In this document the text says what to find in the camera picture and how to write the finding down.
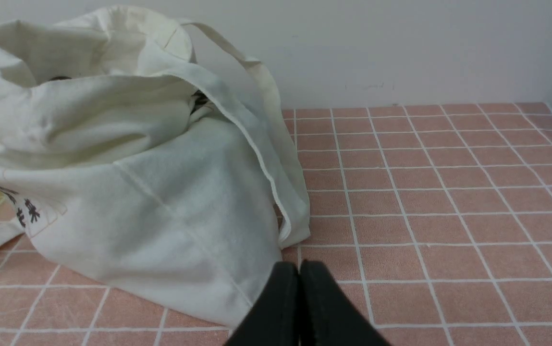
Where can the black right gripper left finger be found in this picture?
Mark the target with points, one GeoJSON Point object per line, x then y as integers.
{"type": "Point", "coordinates": [272, 321]}

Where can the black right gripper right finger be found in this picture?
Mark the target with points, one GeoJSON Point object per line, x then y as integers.
{"type": "Point", "coordinates": [328, 317]}

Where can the white canvas tote bag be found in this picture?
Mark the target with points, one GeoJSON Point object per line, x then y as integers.
{"type": "Point", "coordinates": [148, 153]}

